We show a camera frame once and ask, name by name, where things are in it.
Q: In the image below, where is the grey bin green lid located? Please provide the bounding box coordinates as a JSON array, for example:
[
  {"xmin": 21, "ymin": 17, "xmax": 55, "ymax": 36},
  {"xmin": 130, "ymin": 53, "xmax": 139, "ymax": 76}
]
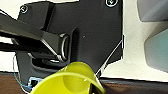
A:
[{"xmin": 144, "ymin": 27, "xmax": 168, "ymax": 73}]

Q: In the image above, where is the blue cable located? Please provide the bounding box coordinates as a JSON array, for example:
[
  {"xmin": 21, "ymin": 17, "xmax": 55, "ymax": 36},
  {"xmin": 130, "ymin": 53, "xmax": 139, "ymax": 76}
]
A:
[{"xmin": 11, "ymin": 54, "xmax": 33, "ymax": 93}]

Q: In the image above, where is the small white connector box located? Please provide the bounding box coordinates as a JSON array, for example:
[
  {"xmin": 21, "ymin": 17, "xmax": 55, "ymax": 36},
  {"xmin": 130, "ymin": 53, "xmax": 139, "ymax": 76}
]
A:
[{"xmin": 27, "ymin": 77, "xmax": 42, "ymax": 87}]

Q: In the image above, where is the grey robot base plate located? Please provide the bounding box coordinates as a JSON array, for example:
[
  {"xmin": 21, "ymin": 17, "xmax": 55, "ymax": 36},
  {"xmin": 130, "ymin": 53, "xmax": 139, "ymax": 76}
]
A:
[{"xmin": 12, "ymin": 0, "xmax": 125, "ymax": 85}]

